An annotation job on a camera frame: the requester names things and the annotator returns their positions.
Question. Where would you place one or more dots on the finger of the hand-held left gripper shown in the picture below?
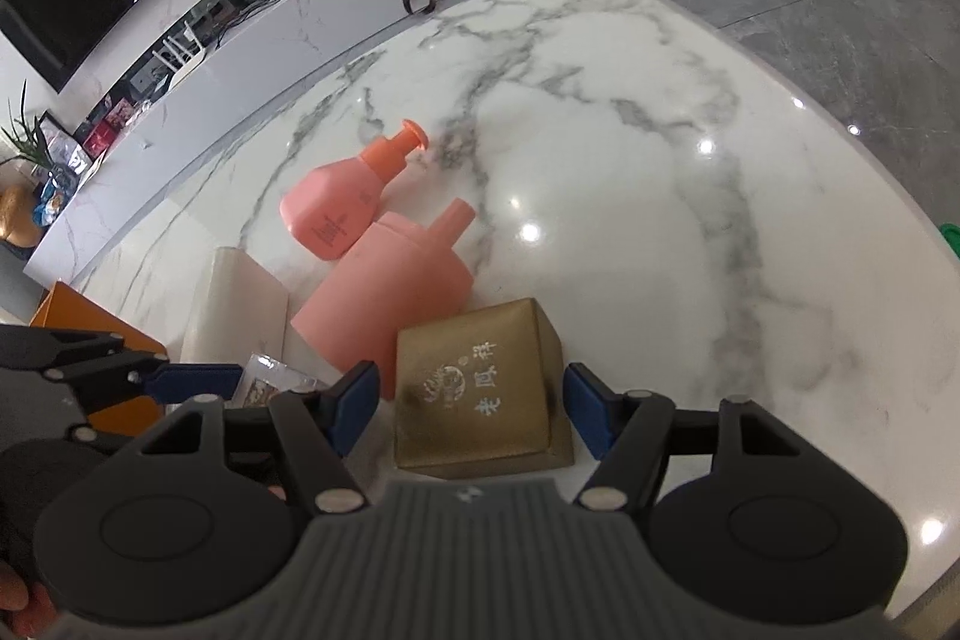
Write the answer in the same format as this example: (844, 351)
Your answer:
(196, 383)

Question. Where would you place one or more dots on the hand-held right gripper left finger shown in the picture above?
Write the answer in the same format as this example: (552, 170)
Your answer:
(351, 404)

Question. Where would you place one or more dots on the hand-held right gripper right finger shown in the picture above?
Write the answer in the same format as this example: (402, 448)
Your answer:
(589, 411)

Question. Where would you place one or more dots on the white cylindrical tube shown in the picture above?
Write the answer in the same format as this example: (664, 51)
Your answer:
(225, 310)

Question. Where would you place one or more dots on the gold square box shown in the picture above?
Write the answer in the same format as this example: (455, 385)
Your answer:
(480, 385)

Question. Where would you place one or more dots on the large pink bottle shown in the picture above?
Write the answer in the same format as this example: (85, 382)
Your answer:
(390, 291)

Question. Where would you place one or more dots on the orange box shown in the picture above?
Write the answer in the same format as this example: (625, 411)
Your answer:
(79, 310)

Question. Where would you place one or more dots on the pink pump bottle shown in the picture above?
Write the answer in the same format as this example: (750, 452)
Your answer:
(337, 206)

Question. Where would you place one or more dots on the person's left hand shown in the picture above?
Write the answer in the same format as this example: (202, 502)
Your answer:
(19, 602)

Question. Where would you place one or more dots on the clear plastic packet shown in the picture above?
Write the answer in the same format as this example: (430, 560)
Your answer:
(262, 386)

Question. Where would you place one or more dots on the blue snack bag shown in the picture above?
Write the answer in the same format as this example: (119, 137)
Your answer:
(58, 197)

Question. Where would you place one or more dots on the gold vase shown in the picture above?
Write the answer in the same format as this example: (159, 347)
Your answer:
(16, 216)

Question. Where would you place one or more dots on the red box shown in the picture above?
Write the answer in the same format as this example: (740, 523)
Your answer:
(97, 140)

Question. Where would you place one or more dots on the green potted plant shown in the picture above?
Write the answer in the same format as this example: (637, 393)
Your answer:
(26, 134)

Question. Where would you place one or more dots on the white router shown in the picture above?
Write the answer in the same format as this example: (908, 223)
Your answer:
(180, 54)

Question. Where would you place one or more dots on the long white TV cabinet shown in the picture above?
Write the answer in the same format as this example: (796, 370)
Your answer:
(300, 36)

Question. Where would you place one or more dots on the green item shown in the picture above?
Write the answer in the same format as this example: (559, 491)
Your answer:
(951, 239)

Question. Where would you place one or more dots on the black picture frame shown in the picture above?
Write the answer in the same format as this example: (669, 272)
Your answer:
(56, 136)

